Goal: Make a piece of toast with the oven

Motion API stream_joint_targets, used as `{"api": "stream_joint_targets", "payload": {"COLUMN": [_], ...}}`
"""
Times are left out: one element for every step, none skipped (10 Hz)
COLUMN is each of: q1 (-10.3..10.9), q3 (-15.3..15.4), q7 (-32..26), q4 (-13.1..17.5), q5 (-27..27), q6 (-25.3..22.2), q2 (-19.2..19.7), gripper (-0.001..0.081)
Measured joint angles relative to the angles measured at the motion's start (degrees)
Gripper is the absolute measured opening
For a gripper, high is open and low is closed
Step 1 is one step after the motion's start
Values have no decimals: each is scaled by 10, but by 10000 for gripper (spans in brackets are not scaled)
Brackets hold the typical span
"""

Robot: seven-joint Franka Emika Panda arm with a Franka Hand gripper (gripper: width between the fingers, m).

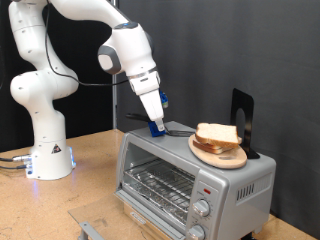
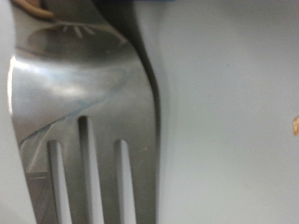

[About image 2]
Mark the small bread crumb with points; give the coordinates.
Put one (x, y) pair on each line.
(296, 126)

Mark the metal spatula with blue block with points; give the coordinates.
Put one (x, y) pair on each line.
(93, 87)

